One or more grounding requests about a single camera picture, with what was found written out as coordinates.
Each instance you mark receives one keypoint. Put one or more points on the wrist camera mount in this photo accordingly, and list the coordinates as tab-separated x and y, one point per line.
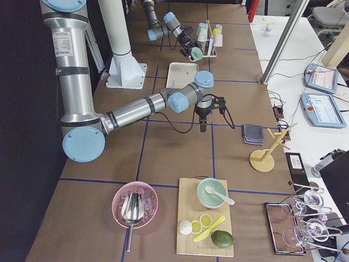
187	31
219	103

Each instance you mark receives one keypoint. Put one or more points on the teach pendant far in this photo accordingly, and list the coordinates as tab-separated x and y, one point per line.
321	78

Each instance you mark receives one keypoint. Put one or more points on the white garlic bulb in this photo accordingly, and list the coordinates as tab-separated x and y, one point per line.
185	227

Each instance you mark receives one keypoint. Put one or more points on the pink cup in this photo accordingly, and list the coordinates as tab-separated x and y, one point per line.
218	40

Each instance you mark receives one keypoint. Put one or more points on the teach pendant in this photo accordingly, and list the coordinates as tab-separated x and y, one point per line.
322	111
321	78

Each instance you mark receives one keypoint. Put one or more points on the pink bowl with ice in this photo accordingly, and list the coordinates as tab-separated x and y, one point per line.
150	201

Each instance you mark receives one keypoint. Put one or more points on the yellow plastic knife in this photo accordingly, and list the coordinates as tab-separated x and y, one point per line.
205	234

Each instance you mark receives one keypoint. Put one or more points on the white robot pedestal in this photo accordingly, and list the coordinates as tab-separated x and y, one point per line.
124	71

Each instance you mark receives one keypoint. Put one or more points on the wooden mug tree stand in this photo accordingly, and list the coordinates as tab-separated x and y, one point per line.
262	160

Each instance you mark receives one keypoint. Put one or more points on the green cup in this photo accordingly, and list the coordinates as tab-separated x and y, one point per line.
198	54

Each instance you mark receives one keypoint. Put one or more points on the teach pendant near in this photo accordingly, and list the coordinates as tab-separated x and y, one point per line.
322	111

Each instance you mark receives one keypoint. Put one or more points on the aluminium frame post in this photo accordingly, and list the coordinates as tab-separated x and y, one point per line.
293	20

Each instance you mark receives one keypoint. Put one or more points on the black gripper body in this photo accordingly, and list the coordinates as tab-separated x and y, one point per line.
202	111
186	42

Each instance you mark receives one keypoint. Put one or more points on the yellow cup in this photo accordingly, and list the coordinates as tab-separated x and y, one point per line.
217	33

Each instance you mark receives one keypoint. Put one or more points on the wooden cutting board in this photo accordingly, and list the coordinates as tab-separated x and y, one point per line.
190	209

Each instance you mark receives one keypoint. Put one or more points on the office chair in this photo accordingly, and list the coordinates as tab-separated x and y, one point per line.
331	19

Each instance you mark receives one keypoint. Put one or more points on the lemon slice lower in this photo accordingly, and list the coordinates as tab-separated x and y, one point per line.
196	227

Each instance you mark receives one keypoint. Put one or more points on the lemon slice upper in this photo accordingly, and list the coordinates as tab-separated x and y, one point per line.
205	220

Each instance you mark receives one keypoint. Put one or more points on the paper cup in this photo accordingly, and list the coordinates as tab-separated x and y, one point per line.
269	27

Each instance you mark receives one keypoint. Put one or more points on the wine glass rack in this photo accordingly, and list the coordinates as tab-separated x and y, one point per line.
308	203

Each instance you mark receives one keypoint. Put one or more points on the black box with label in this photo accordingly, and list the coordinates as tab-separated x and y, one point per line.
296	168

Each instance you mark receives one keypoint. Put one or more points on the lemon slice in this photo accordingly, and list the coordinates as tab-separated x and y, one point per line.
205	220
196	227

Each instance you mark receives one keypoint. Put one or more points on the beige cup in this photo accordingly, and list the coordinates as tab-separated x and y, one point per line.
202	36

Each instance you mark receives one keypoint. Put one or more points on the beige rabbit tray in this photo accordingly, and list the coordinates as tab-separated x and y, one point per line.
180	74

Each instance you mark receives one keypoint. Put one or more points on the white plastic spoon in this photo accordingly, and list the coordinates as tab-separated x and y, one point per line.
211	190

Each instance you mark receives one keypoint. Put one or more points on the metal scoop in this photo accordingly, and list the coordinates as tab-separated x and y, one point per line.
131	213

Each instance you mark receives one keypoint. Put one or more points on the grey folded cloth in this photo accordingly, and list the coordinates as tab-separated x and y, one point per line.
252	134

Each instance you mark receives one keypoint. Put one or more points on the blue cup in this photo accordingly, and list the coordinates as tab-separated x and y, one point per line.
200	26

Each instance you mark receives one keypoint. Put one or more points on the green avocado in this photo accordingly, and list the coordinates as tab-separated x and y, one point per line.
222	239

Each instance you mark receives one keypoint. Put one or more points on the white wire cup rack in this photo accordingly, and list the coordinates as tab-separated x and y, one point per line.
208	49

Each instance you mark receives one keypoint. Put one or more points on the grey cup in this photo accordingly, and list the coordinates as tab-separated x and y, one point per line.
218	26

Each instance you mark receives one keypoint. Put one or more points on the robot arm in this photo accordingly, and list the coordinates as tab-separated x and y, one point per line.
84	129
156	29

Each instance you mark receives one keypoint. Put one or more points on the black glass tray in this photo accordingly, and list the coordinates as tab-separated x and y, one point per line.
279	221

